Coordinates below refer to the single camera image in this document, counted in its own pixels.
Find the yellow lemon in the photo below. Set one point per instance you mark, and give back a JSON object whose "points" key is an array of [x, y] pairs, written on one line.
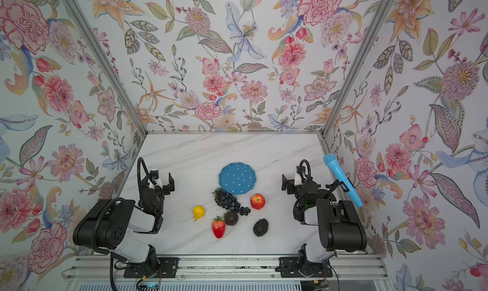
{"points": [[198, 212]]}

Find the black avocado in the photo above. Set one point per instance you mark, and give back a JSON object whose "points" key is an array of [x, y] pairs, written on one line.
{"points": [[261, 227]]}

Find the dark grape bunch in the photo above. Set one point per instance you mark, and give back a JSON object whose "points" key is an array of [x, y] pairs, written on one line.
{"points": [[229, 202]]}

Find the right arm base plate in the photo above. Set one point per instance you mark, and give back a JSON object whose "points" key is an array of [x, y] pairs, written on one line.
{"points": [[292, 267]]}

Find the red apple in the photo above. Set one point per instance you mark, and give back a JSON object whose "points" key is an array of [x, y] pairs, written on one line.
{"points": [[257, 201]]}

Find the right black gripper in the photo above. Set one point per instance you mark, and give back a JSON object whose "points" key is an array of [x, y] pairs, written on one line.
{"points": [[291, 187]]}

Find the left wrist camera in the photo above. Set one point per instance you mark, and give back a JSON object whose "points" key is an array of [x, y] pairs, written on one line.
{"points": [[154, 180]]}

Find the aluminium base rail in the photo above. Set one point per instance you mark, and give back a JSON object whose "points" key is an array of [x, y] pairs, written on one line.
{"points": [[192, 268]]}

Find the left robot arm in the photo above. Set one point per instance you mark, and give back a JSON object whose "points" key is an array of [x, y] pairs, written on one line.
{"points": [[110, 226]]}

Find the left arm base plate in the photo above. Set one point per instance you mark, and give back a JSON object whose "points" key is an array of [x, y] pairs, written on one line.
{"points": [[164, 267]]}

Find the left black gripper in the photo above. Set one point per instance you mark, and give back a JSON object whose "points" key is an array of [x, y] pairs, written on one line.
{"points": [[165, 188]]}

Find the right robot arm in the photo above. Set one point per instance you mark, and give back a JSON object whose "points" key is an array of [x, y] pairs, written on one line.
{"points": [[339, 227]]}

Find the red strawberry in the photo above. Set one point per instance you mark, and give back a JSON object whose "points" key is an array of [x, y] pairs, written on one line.
{"points": [[218, 227]]}

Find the blue polka dot plate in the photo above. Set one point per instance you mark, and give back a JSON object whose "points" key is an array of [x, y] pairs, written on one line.
{"points": [[237, 178]]}

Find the blue microphone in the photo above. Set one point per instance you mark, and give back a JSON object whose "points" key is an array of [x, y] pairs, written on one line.
{"points": [[333, 164]]}

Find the black microphone stand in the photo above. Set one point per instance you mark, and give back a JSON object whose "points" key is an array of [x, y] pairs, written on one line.
{"points": [[328, 192]]}

